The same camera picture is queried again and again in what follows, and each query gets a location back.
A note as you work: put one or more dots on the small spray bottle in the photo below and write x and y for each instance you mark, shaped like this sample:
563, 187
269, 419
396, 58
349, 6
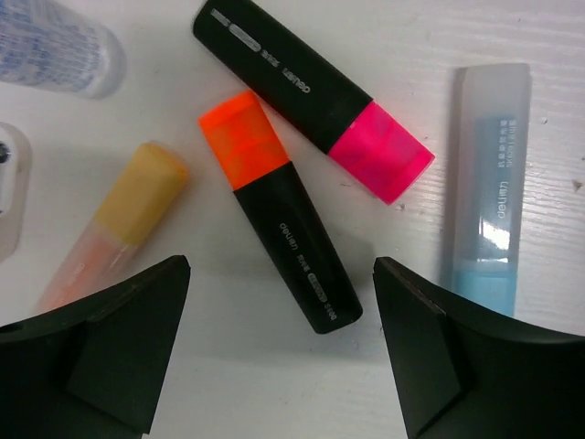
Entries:
48, 46

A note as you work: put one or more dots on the black pink highlighter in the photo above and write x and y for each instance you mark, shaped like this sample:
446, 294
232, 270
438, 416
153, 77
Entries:
322, 103

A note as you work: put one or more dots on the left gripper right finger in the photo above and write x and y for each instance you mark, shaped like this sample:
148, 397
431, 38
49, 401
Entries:
464, 371

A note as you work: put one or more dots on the black orange highlighter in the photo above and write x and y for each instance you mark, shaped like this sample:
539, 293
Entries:
271, 194

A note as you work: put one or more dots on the light blue highlighter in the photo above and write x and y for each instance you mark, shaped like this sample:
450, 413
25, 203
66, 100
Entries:
487, 161

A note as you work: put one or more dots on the pale orange highlighter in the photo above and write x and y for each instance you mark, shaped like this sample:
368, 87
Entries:
144, 191

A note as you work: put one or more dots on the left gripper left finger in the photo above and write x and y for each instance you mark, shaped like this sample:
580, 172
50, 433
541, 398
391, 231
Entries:
94, 368

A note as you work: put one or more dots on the pink eraser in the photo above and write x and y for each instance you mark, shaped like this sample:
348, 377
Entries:
16, 163

